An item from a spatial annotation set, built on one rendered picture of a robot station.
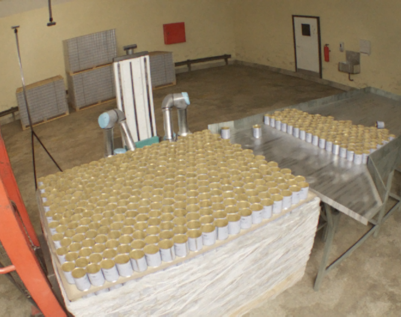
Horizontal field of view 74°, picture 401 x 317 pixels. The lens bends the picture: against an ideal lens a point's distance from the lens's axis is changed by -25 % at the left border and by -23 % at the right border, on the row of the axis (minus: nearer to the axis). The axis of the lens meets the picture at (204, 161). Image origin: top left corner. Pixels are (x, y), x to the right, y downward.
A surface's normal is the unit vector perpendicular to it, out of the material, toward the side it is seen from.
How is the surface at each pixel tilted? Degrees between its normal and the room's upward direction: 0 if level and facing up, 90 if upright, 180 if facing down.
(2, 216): 90
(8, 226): 90
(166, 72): 89
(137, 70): 90
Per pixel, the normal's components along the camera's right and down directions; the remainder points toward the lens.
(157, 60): 0.57, 0.31
